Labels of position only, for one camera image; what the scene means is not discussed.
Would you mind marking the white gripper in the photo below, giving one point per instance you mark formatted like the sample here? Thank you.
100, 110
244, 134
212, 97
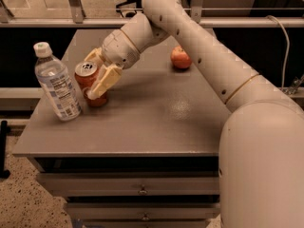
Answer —
118, 49

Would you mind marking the red coke can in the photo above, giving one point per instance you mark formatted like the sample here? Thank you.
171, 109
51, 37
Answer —
85, 74

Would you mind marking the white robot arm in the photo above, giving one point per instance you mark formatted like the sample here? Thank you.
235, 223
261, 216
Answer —
261, 147

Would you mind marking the clear plastic water bottle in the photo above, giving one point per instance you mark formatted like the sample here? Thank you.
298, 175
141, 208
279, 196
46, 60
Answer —
54, 79

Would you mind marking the metal window railing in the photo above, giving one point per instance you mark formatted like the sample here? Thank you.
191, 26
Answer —
112, 13

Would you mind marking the red apple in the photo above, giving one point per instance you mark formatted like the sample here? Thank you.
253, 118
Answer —
180, 58

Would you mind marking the grey drawer cabinet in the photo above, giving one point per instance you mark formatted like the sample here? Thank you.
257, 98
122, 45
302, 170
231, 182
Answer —
157, 122

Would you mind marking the black pole stand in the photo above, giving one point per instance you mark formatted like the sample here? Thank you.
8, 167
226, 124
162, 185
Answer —
4, 130

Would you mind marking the top grey drawer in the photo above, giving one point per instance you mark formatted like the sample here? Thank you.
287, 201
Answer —
98, 185

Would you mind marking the grey drawer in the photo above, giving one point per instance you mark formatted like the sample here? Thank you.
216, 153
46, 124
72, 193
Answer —
98, 185
142, 211

